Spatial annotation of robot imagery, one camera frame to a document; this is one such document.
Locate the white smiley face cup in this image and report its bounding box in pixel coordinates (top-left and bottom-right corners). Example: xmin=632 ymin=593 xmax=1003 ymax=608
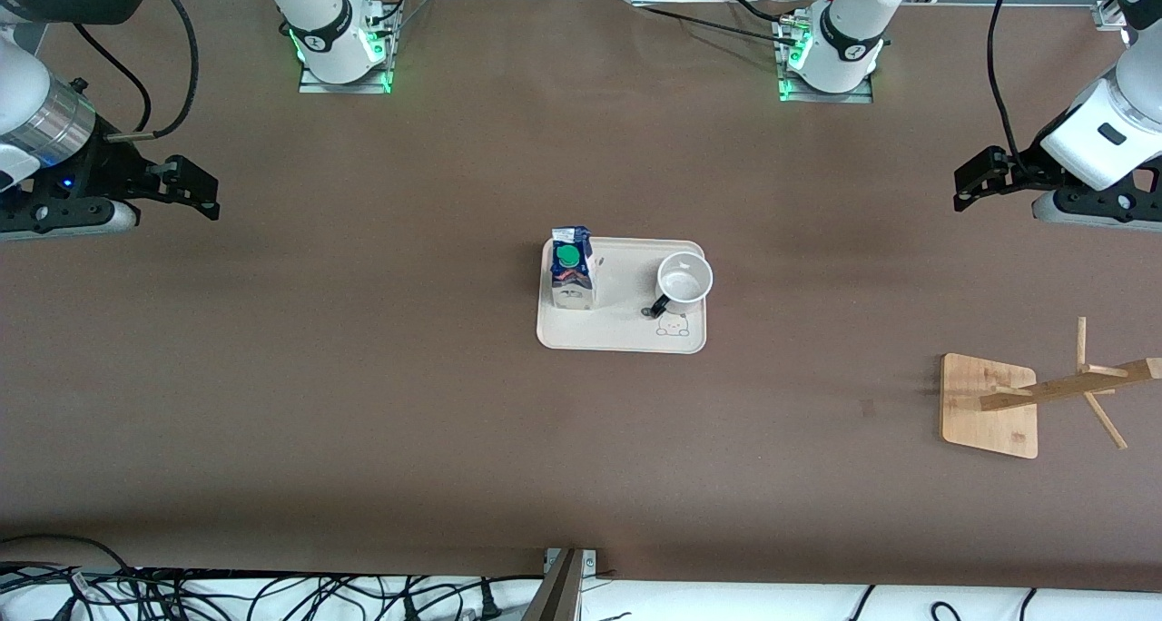
xmin=643 ymin=251 xmax=714 ymax=320

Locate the blue white milk carton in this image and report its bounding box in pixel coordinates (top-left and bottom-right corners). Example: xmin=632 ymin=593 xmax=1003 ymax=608
xmin=547 ymin=226 xmax=597 ymax=312

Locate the wooden cup stand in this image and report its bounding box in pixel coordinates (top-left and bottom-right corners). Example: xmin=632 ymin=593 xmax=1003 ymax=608
xmin=940 ymin=317 xmax=1162 ymax=459

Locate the white rabbit print tray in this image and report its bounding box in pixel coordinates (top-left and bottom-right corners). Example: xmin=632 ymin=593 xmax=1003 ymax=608
xmin=536 ymin=237 xmax=707 ymax=355

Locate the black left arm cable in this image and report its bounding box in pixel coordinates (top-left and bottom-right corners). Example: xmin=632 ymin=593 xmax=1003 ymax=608
xmin=988 ymin=0 xmax=1031 ymax=173

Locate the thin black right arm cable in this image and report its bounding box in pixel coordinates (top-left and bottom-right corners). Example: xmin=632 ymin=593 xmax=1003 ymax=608
xmin=73 ymin=24 xmax=153 ymax=136

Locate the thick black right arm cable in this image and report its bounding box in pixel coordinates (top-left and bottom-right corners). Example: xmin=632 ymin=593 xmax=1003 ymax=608
xmin=104 ymin=0 xmax=201 ymax=143

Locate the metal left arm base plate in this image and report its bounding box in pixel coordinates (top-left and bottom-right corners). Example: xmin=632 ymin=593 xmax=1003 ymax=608
xmin=774 ymin=8 xmax=875 ymax=104

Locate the long black table cable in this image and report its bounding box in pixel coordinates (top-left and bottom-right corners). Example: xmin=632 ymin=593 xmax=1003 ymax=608
xmin=626 ymin=0 xmax=804 ymax=50

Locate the aluminium profile post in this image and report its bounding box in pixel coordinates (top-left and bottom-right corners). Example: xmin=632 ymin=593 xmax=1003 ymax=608
xmin=522 ymin=548 xmax=586 ymax=621

